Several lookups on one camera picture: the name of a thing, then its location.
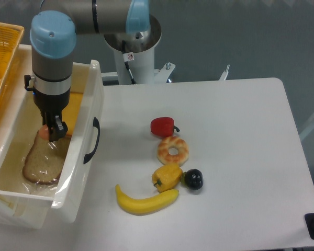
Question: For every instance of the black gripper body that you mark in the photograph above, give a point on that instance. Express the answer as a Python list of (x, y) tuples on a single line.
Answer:
[(49, 97)]

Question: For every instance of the brown egg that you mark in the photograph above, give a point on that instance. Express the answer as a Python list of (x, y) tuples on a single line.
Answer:
[(44, 132)]

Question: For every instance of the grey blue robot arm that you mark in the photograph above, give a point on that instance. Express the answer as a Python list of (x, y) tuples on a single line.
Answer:
[(53, 39)]

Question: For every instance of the white open upper drawer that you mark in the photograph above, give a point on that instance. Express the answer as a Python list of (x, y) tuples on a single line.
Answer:
[(63, 198)]

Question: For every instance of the yellow cheese slice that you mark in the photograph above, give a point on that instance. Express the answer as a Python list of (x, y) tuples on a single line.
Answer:
[(71, 111)]

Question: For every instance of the wrapped brown bread slice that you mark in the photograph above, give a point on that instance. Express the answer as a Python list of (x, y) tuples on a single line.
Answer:
[(44, 162)]

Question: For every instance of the yellow woven basket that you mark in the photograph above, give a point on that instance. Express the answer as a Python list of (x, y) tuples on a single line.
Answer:
[(10, 38)]

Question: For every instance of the red bell pepper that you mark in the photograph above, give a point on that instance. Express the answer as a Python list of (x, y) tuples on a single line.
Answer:
[(163, 127)]

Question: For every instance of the yellow banana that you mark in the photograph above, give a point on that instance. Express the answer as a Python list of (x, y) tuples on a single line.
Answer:
[(146, 205)]

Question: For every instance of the yellow bell pepper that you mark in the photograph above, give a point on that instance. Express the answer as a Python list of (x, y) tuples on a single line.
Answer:
[(167, 177)]

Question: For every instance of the black drawer handle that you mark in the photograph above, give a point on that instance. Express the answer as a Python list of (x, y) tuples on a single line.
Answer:
[(95, 138)]

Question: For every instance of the white drawer cabinet frame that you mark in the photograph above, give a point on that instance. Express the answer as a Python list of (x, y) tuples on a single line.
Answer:
[(14, 213)]

